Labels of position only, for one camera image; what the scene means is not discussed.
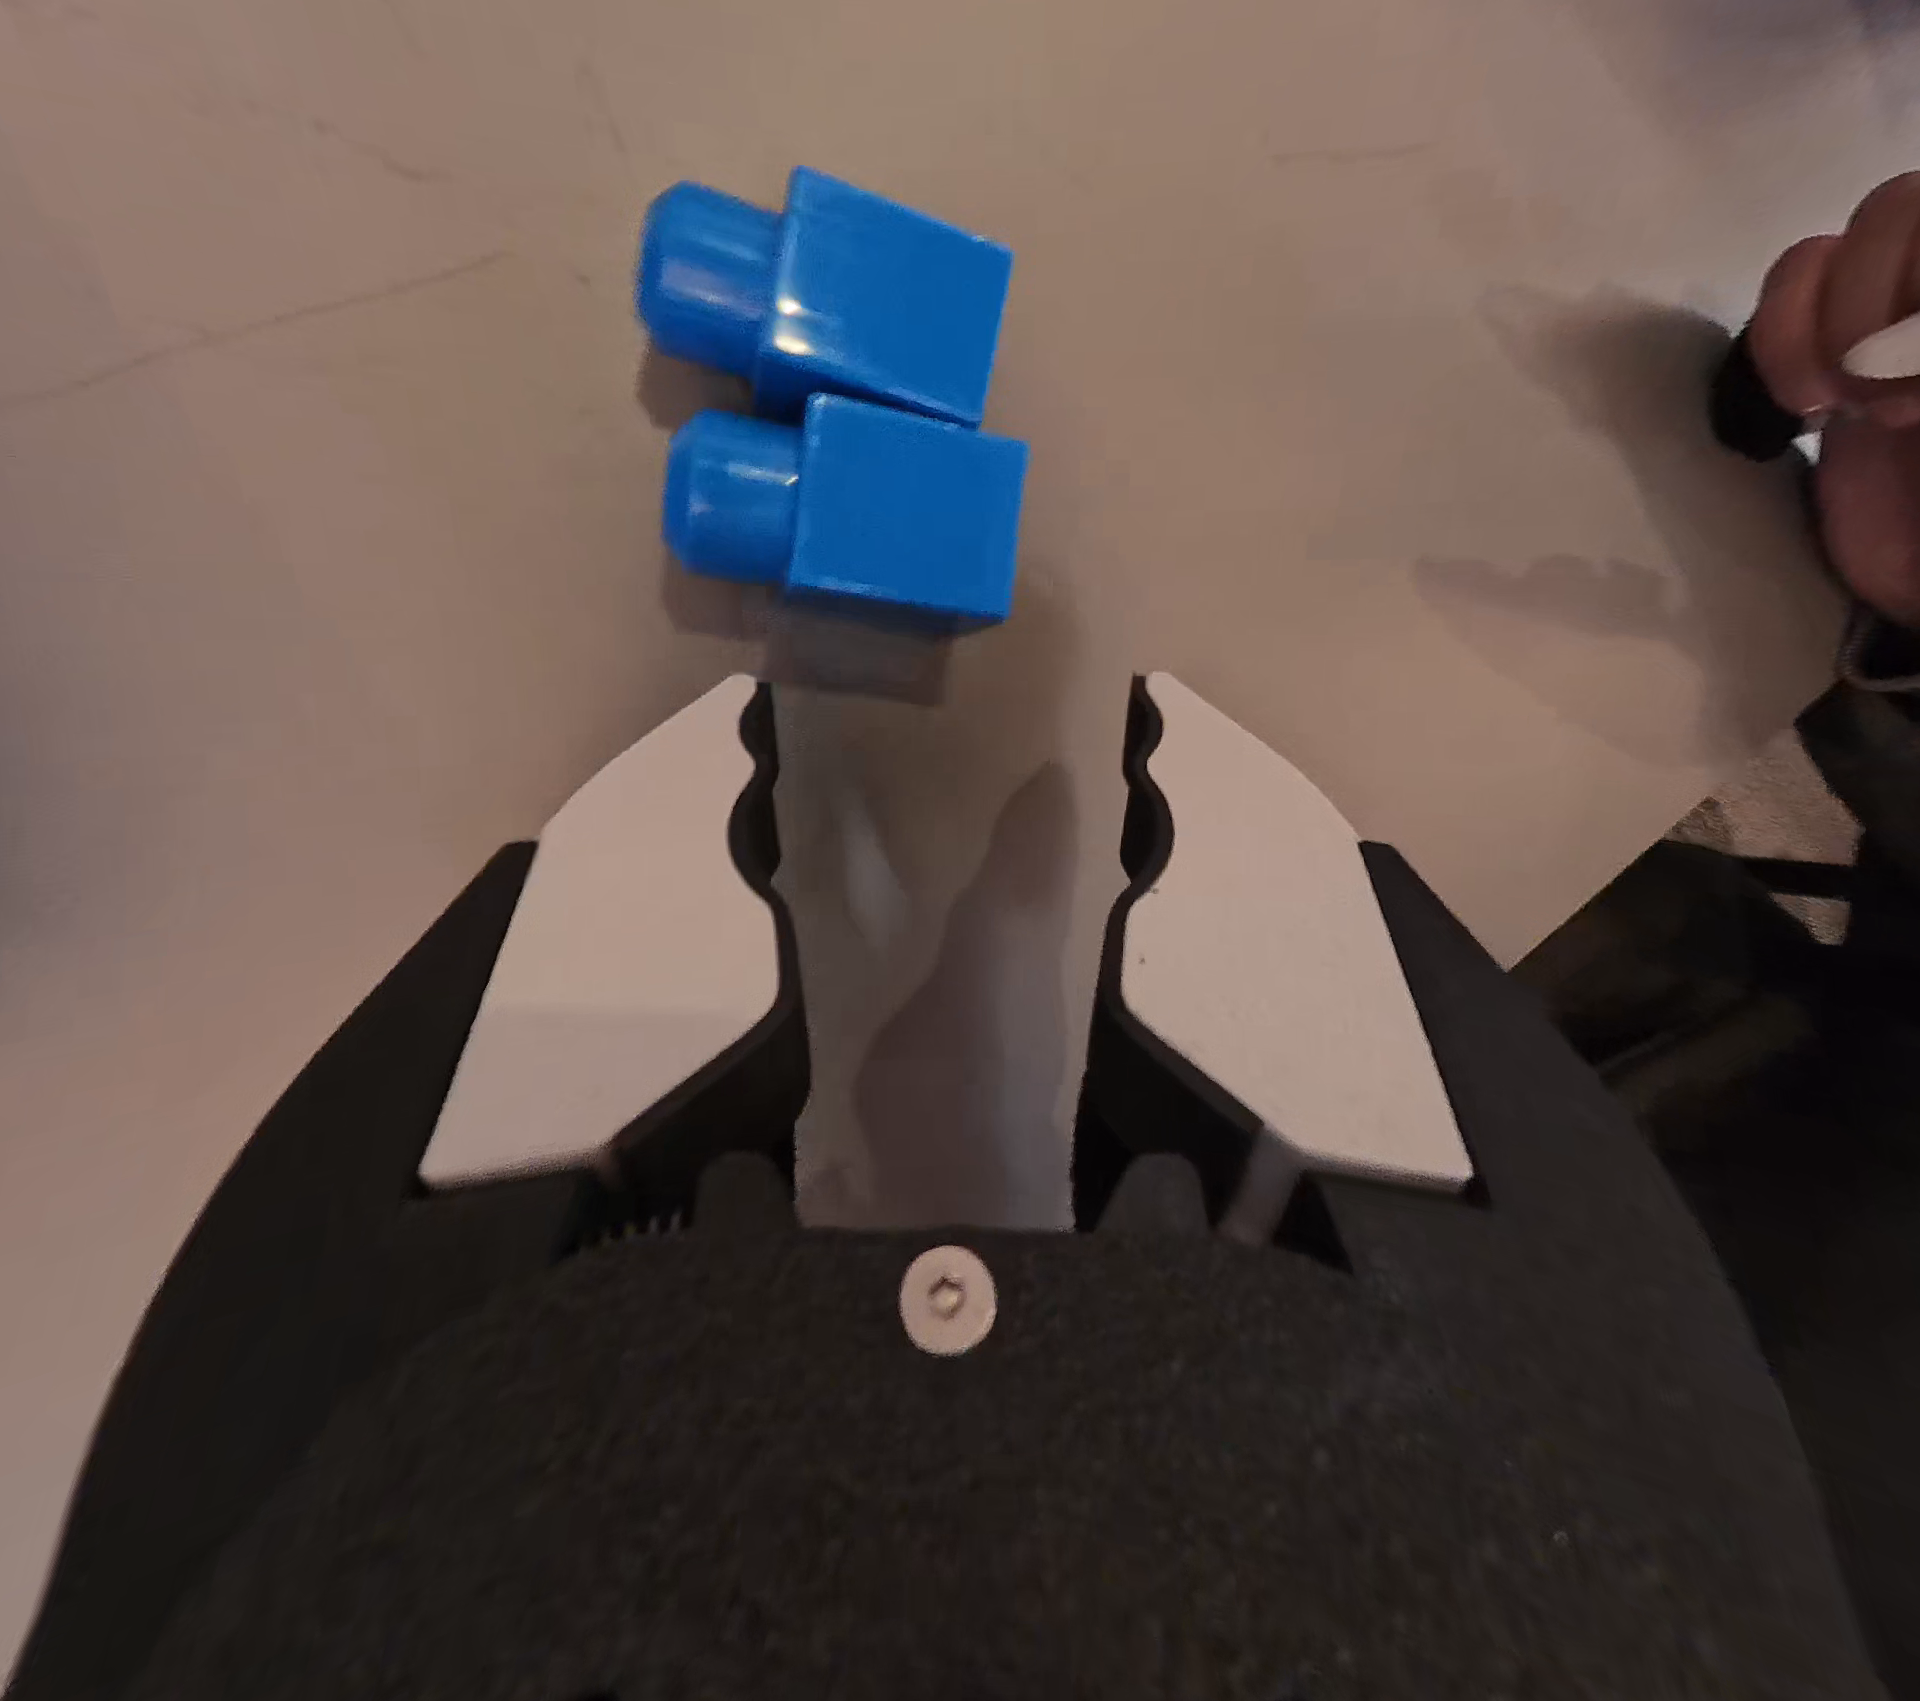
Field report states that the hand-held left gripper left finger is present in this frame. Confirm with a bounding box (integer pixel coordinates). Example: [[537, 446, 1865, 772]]
[[418, 671, 816, 1193]]

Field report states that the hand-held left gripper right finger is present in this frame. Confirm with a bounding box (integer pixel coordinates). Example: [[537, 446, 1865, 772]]
[[1077, 667, 1478, 1245]]

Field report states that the blue one-stud block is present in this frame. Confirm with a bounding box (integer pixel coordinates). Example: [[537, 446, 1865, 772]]
[[659, 387, 1031, 643], [636, 167, 1016, 434]]

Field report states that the grey desk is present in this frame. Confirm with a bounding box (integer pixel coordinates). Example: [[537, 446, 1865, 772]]
[[0, 0, 1920, 1434]]

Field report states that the person's right hand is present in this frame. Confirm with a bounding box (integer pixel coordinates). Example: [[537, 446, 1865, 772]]
[[1746, 175, 1920, 625]]

